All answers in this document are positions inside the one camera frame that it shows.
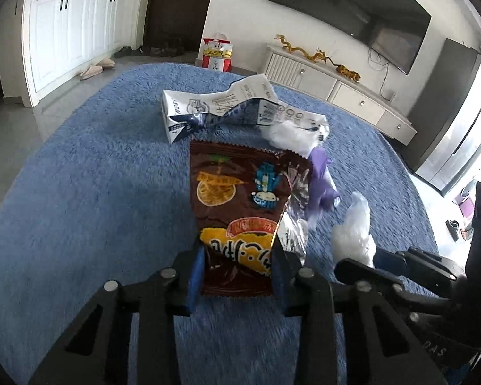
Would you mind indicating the black wall television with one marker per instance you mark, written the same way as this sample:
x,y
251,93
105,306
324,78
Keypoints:
x,y
344,12

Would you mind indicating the golden dragon figurine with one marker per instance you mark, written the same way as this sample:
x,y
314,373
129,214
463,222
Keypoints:
x,y
320,57
290,45

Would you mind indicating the brown snack packet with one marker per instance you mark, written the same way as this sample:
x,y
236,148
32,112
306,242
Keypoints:
x,y
232,208

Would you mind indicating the red white paper bag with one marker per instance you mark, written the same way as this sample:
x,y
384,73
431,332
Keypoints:
x,y
217,54

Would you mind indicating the beige slipper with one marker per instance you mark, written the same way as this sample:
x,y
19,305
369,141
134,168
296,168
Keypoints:
x,y
91,73
105,63

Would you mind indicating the grey double door fridge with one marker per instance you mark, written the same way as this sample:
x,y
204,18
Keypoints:
x,y
449,108

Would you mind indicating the crumpled white milk carton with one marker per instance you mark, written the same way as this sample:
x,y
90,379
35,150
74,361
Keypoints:
x,y
180,108

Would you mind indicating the blue fluffy mat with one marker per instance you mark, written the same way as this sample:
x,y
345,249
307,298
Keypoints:
x,y
104,192

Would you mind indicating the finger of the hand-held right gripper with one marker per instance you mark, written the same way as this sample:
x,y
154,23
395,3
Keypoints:
x,y
360,270
421,264

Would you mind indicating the white plastic bag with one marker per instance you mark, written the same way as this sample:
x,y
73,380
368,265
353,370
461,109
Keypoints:
x,y
292,136

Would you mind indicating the white shoe cabinet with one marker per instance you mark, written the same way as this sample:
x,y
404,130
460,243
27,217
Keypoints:
x,y
76,28

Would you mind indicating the golden tiger figurine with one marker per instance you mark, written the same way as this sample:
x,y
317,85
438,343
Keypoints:
x,y
348,73

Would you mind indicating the purple plastic wrapper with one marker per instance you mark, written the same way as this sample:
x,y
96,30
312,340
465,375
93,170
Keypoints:
x,y
322,180

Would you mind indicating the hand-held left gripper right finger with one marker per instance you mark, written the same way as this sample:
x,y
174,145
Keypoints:
x,y
280,276

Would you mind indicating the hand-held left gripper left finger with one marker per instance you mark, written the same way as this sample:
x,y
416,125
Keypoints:
x,y
195,276

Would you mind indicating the dark brown entrance door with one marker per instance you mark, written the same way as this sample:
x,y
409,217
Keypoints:
x,y
176,8

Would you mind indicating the clear plastic bag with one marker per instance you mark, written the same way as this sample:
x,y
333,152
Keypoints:
x,y
354,224

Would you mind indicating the white television cabinet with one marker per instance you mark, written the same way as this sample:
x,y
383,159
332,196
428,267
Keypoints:
x,y
324,84

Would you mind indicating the row of dark shoes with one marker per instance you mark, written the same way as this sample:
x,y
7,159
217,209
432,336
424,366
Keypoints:
x,y
156,51

